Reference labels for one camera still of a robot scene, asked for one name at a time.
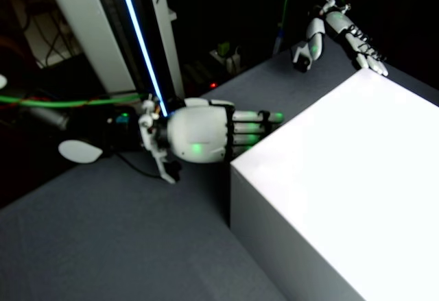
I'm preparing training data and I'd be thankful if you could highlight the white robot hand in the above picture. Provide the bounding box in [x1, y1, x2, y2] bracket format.
[167, 97, 285, 164]
[290, 10, 390, 77]

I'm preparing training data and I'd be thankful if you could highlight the large white box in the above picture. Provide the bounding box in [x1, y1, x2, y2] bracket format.
[228, 67, 439, 301]

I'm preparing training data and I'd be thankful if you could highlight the white power strip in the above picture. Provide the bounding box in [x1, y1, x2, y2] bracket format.
[209, 42, 250, 75]

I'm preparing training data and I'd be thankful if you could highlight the grey table cloth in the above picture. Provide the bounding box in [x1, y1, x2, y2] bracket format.
[0, 35, 439, 301]

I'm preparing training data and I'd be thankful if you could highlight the white column with light strip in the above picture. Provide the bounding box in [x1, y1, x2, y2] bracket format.
[40, 0, 186, 117]

